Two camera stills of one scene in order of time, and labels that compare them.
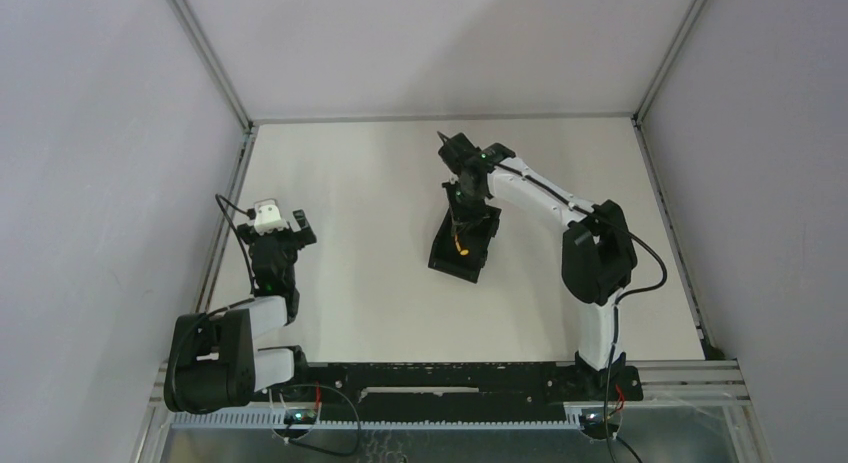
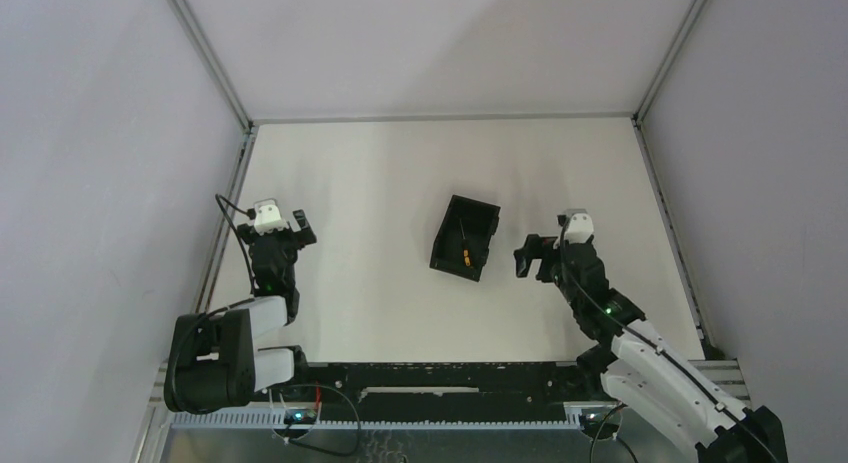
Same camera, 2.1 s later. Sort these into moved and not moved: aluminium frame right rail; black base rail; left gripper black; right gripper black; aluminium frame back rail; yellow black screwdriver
Moved: right gripper black; yellow black screwdriver
Not moved: left gripper black; aluminium frame right rail; black base rail; aluminium frame back rail
